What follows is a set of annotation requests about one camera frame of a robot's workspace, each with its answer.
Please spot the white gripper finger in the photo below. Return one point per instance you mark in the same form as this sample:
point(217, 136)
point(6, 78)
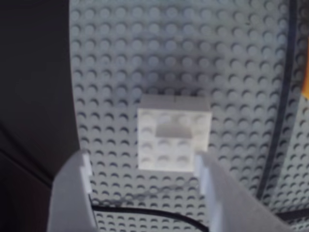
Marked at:
point(229, 205)
point(70, 193)

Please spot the white lego cube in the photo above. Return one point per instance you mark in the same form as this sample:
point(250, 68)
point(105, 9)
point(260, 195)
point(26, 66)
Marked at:
point(169, 145)

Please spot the yellow lego cube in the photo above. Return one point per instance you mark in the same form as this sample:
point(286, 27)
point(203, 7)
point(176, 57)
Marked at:
point(306, 84)

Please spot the grey studded lego baseplate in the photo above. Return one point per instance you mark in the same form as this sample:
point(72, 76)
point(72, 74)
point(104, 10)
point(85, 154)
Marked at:
point(169, 48)

